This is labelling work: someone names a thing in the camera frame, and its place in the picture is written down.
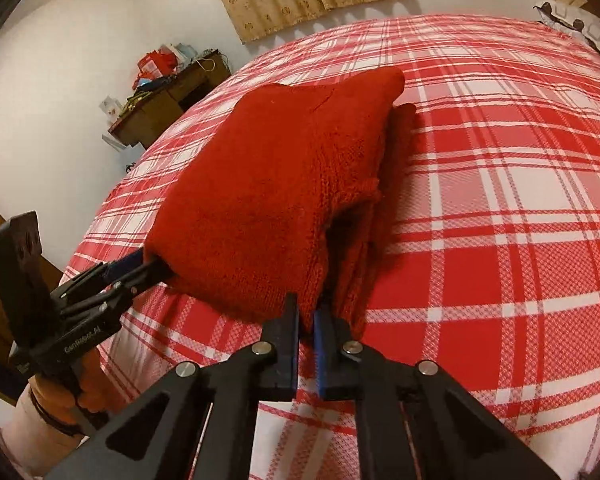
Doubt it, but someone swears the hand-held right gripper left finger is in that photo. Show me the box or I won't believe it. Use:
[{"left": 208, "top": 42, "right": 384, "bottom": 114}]
[{"left": 45, "top": 293, "right": 302, "bottom": 480}]

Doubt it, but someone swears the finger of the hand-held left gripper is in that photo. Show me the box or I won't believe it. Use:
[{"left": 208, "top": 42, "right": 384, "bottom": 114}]
[
  {"left": 60, "top": 251, "right": 149, "bottom": 297},
  {"left": 60, "top": 259, "right": 175, "bottom": 321}
]

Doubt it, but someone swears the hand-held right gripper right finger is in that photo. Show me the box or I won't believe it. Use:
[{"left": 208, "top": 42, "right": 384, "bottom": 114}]
[{"left": 313, "top": 309, "right": 562, "bottom": 480}]

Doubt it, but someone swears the red knitted sweater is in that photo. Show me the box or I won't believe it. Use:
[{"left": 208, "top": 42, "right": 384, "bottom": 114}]
[{"left": 147, "top": 66, "right": 419, "bottom": 339}]

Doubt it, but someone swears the person's left forearm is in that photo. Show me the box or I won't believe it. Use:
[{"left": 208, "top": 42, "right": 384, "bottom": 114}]
[{"left": 0, "top": 374, "right": 94, "bottom": 477}]

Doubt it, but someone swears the person's left hand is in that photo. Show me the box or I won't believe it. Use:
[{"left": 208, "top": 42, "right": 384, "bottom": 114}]
[{"left": 32, "top": 347, "right": 113, "bottom": 432}]

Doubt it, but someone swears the clutter pile on desk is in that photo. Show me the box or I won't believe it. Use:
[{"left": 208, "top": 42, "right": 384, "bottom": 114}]
[{"left": 124, "top": 77, "right": 177, "bottom": 112}]

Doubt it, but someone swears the brown wooden desk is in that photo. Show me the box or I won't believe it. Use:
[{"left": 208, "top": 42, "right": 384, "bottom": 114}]
[{"left": 107, "top": 50, "right": 232, "bottom": 150}]

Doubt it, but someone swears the red gift bag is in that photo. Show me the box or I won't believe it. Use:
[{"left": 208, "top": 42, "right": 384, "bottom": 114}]
[{"left": 136, "top": 50, "right": 179, "bottom": 84}]

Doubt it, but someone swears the light blue bag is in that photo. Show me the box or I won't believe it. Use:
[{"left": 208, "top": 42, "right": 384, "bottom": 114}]
[{"left": 172, "top": 42, "right": 199, "bottom": 66}]

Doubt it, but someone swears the red plaid bed sheet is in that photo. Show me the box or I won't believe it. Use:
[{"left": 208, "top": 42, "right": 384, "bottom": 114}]
[{"left": 60, "top": 12, "right": 600, "bottom": 480}]

